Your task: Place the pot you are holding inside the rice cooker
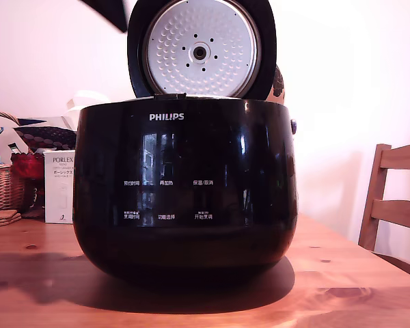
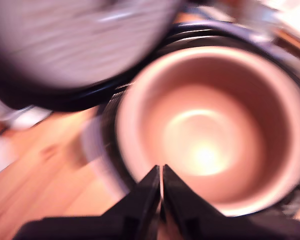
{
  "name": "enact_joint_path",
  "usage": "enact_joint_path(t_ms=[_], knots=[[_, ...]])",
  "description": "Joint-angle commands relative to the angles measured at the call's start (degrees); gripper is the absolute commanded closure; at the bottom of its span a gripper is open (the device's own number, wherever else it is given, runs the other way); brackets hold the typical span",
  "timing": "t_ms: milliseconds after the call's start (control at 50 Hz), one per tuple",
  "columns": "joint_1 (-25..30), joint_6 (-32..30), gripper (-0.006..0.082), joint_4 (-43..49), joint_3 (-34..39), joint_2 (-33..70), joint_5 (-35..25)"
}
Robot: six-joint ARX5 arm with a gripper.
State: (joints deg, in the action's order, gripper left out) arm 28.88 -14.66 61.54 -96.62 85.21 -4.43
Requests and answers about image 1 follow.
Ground black cooker lid, silver plate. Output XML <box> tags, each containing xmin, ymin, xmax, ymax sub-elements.
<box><xmin>126</xmin><ymin>0</ymin><xmax>277</xmax><ymax>101</ymax></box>

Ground black Philips rice cooker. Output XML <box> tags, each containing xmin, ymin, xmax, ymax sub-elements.
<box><xmin>71</xmin><ymin>97</ymin><xmax>300</xmax><ymax>285</ymax></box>

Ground white plastic object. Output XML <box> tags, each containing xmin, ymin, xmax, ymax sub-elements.
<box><xmin>65</xmin><ymin>89</ymin><xmax>105</xmax><ymax>114</ymax></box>

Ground cream printed cloth bag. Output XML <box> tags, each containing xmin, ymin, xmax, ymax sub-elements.
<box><xmin>0</xmin><ymin>115</ymin><xmax>30</xmax><ymax>165</ymax></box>

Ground red scalloped dish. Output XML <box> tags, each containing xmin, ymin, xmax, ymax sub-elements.
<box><xmin>10</xmin><ymin>152</ymin><xmax>44</xmax><ymax>180</ymax></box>

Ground dark patterned round object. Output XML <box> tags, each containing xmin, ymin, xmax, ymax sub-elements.
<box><xmin>271</xmin><ymin>64</ymin><xmax>287</xmax><ymax>105</ymax></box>

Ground white Porlex box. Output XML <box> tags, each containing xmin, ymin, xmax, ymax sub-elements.
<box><xmin>42</xmin><ymin>150</ymin><xmax>77</xmax><ymax>225</ymax></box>

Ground woven wicker basket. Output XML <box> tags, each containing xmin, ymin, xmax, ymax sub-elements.
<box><xmin>0</xmin><ymin>109</ymin><xmax>25</xmax><ymax>212</ymax></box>

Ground stack of cork coasters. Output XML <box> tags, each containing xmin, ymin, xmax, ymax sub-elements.
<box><xmin>0</xmin><ymin>209</ymin><xmax>22</xmax><ymax>228</ymax></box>

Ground wooden chair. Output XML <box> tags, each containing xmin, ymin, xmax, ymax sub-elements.
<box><xmin>357</xmin><ymin>143</ymin><xmax>410</xmax><ymax>278</ymax></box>

